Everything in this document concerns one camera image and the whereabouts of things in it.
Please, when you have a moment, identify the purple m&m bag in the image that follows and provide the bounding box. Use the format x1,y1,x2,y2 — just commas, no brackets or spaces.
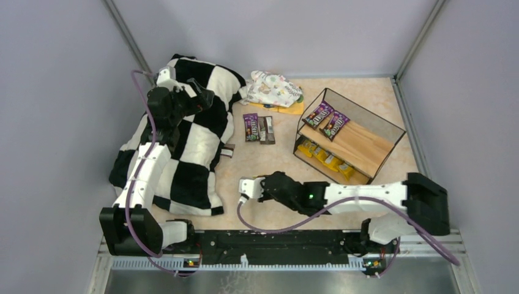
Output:
319,111,350,141
302,101,335,130
243,113,260,142

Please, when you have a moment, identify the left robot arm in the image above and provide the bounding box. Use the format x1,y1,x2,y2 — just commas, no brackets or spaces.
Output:
99,78,214,257

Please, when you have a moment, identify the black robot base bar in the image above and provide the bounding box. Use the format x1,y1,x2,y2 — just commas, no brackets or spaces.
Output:
162,229,400,266

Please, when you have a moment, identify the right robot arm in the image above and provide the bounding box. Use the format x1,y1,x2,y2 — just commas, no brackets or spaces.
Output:
251,171,450,256

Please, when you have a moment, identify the yellow M&M bags lower shelf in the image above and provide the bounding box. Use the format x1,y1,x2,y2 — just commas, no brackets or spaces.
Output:
296,139,356,183

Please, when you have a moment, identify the purple M&M bag on shelf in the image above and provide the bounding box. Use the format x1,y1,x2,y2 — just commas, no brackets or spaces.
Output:
302,101,335,130

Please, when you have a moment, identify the purple M&M bag on table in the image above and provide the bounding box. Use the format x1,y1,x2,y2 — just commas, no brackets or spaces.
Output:
243,113,260,142

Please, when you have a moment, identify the floral white cloth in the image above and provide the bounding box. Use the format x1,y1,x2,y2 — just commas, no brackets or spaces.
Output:
239,70,303,108

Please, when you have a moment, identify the brown M&M bag on table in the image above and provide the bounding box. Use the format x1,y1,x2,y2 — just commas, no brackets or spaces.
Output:
258,116,275,145

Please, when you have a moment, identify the black white checkered pillow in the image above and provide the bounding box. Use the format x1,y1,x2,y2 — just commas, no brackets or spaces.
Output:
108,53,247,217

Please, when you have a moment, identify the yellow cloth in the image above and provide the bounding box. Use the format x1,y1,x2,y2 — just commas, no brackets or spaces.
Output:
248,101,305,115

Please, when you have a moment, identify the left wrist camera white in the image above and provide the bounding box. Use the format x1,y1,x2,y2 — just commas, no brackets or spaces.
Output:
155,66,184,92

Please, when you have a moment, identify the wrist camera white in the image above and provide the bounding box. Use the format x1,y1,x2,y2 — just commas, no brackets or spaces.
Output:
155,66,184,92
238,177,265,199

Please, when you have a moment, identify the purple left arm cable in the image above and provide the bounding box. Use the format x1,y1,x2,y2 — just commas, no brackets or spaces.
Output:
124,69,195,277

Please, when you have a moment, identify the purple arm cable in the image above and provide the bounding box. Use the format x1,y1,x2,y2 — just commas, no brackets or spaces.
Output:
236,195,462,268
124,69,195,277

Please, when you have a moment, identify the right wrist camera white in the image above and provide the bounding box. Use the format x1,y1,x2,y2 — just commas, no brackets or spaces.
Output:
238,177,265,199

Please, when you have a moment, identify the black wire wooden shelf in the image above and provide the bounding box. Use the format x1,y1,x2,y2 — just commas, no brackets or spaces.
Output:
293,88,406,184

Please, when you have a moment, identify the white toothed rail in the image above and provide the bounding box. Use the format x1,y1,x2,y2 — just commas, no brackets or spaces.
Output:
111,254,366,272

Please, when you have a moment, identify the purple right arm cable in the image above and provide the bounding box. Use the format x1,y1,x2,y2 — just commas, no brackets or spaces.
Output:
236,195,462,268

